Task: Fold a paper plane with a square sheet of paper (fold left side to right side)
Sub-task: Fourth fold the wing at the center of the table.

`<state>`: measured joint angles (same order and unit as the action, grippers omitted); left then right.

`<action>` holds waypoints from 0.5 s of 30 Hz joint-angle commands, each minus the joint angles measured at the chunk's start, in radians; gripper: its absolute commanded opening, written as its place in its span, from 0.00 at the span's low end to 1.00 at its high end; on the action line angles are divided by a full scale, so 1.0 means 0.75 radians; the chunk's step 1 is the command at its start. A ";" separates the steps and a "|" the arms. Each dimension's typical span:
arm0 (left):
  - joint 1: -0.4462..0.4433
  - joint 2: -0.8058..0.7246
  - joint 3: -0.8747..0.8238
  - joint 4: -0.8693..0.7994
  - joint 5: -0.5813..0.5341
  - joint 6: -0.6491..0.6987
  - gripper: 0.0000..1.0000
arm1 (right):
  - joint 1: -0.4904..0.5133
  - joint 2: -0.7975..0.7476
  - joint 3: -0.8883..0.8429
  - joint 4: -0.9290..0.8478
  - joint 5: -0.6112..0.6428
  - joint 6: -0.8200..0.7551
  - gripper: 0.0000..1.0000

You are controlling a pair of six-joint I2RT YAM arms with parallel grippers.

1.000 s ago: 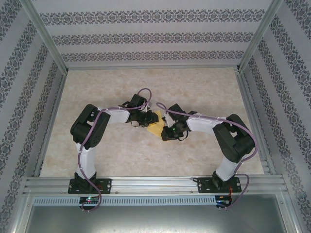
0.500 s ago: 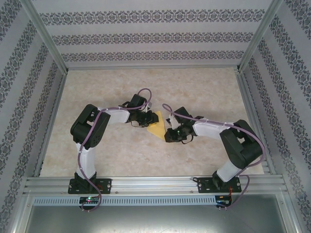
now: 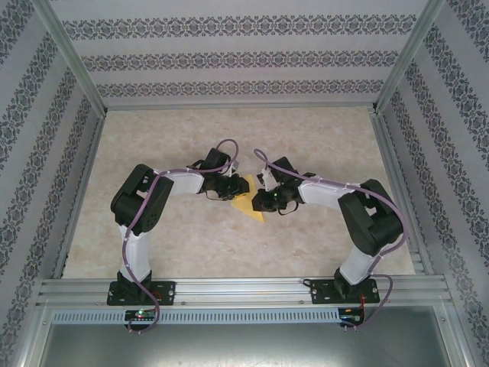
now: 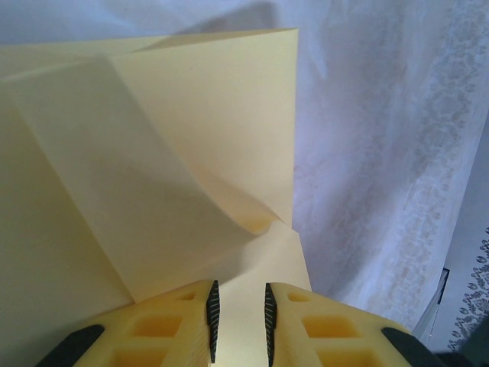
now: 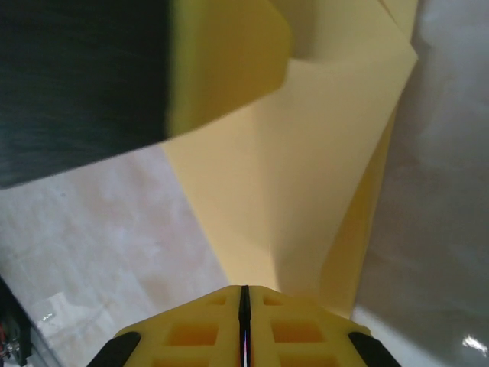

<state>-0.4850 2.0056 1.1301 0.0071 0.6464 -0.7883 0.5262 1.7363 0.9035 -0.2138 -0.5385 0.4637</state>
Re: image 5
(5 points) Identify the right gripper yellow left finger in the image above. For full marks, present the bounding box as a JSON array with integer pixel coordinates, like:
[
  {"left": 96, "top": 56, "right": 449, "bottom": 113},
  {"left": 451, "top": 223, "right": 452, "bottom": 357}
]
[{"left": 89, "top": 284, "right": 244, "bottom": 367}]

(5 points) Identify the yellow square paper sheet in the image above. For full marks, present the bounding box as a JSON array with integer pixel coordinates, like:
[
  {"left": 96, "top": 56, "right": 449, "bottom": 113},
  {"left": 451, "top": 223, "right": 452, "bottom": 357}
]
[{"left": 163, "top": 0, "right": 419, "bottom": 323}]

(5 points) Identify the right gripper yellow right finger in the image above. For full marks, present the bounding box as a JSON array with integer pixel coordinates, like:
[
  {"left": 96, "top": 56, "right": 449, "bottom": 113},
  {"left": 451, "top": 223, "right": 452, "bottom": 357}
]
[{"left": 247, "top": 284, "right": 398, "bottom": 367}]

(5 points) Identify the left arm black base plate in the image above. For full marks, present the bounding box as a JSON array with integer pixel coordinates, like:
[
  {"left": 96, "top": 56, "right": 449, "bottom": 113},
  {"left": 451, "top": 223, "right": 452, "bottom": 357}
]
[{"left": 0, "top": 274, "right": 34, "bottom": 367}]

